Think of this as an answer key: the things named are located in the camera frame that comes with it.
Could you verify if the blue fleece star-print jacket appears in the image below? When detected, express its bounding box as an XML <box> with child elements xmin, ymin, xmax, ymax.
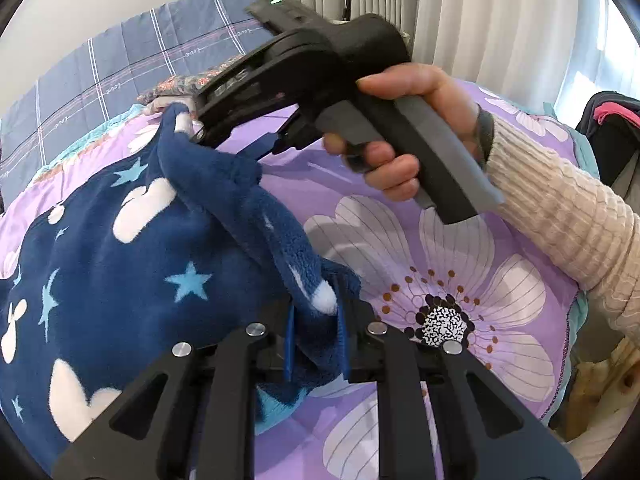
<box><xmin>0</xmin><ymin>102</ymin><xmax>363</xmax><ymax>476</ymax></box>

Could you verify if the white pleated curtain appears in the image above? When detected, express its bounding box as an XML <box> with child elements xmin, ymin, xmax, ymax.
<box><xmin>282</xmin><ymin>0</ymin><xmax>640</xmax><ymax>111</ymax></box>

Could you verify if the purple floral bedsheet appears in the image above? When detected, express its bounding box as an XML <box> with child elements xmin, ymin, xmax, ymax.
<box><xmin>0</xmin><ymin>77</ymin><xmax>591</xmax><ymax>480</ymax></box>

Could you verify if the blue plaid pillow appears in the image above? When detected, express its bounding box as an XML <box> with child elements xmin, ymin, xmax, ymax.
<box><xmin>0</xmin><ymin>0</ymin><xmax>281</xmax><ymax>201</ymax></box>

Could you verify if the folded floral garment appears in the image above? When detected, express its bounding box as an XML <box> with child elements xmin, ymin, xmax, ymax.
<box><xmin>137</xmin><ymin>57</ymin><xmax>251</xmax><ymax>106</ymax></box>

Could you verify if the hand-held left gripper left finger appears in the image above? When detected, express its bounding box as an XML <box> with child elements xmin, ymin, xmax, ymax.
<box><xmin>52</xmin><ymin>304</ymin><xmax>301</xmax><ymax>480</ymax></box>

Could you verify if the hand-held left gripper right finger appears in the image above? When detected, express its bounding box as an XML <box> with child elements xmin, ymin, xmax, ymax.
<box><xmin>336</xmin><ymin>280</ymin><xmax>583</xmax><ymax>480</ymax></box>

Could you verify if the person's right hand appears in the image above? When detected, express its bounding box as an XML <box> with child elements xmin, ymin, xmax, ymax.
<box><xmin>322</xmin><ymin>62</ymin><xmax>483</xmax><ymax>203</ymax></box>

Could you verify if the dark garment with pink trim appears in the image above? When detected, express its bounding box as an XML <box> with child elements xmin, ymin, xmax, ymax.
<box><xmin>575</xmin><ymin>91</ymin><xmax>640</xmax><ymax>196</ymax></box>

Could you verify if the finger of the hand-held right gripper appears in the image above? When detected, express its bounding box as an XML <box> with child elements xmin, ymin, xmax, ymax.
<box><xmin>235</xmin><ymin>130</ymin><xmax>291</xmax><ymax>162</ymax></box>
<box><xmin>192</xmin><ymin>102</ymin><xmax>301</xmax><ymax>148</ymax></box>

